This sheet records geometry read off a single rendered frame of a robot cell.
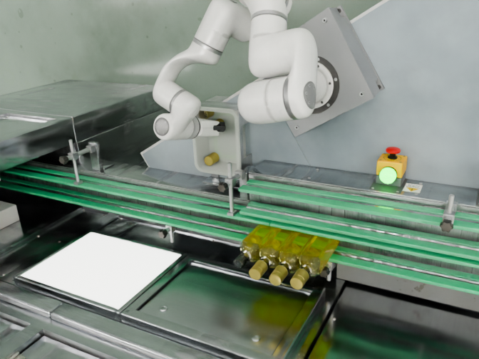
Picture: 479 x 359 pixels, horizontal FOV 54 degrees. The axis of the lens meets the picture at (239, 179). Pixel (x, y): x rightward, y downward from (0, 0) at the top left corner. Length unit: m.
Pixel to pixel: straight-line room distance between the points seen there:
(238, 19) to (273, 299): 0.76
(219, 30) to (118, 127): 1.10
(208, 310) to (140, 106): 1.28
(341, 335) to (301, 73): 0.69
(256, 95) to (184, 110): 0.30
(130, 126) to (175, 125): 1.03
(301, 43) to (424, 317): 0.81
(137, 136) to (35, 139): 0.59
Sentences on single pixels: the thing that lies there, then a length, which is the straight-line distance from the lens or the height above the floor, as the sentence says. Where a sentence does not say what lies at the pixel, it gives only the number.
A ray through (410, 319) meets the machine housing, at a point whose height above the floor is 0.97.
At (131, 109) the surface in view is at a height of 0.39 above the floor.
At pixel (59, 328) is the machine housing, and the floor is 1.41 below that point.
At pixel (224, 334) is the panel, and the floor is 1.27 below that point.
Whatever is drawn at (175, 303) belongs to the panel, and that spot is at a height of 1.21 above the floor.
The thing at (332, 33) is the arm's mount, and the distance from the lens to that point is 1.28.
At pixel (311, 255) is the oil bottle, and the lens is 1.26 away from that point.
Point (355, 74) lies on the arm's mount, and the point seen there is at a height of 0.87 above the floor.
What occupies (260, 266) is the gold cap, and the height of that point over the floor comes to 1.14.
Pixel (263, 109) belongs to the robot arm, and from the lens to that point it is 1.03.
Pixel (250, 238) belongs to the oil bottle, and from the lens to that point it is 1.34.
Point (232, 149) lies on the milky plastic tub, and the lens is 1.59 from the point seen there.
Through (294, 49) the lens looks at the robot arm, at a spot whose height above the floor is 1.13.
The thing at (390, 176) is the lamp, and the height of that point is 0.85.
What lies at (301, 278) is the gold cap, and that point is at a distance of 1.20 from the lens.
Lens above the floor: 2.09
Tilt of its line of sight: 54 degrees down
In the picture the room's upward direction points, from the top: 127 degrees counter-clockwise
